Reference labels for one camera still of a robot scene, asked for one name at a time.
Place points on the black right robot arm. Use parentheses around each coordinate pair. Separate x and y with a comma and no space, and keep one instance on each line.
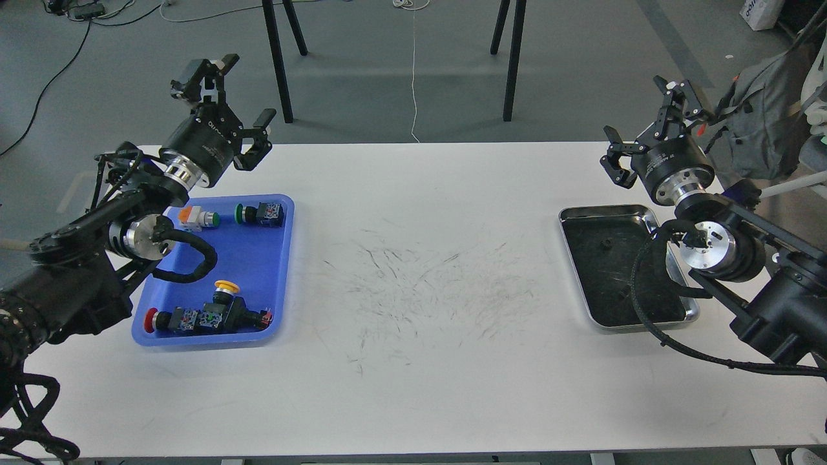
(772,281)

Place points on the silver metal tray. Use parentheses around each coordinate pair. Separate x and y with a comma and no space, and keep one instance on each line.
(602,274)

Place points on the black right stand legs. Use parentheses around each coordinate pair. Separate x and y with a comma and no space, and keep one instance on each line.
(520,9)

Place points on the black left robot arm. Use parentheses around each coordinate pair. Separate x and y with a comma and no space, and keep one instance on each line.
(83,275)

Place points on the black stand legs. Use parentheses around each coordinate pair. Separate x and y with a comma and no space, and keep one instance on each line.
(277,56)
(520,9)

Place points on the orange white push button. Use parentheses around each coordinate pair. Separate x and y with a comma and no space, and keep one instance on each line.
(196,218)

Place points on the red push button switch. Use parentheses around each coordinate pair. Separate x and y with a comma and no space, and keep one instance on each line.
(180,321)

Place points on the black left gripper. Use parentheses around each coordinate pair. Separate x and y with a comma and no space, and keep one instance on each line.
(202,148)

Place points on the blue plastic tray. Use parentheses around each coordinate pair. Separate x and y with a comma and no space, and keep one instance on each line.
(255,257)

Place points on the green push button switch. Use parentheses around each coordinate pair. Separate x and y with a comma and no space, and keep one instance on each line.
(264,214)

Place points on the black left stand legs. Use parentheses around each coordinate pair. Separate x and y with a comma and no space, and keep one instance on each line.
(277,56)

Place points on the white box on floor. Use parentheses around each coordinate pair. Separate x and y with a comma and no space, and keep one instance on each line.
(761,14)

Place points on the yellow push button switch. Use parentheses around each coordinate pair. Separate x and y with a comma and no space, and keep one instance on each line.
(227,312)

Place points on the grey backpack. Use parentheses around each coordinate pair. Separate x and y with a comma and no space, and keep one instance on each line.
(761,116)

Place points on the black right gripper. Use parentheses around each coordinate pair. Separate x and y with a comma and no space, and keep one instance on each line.
(672,169)

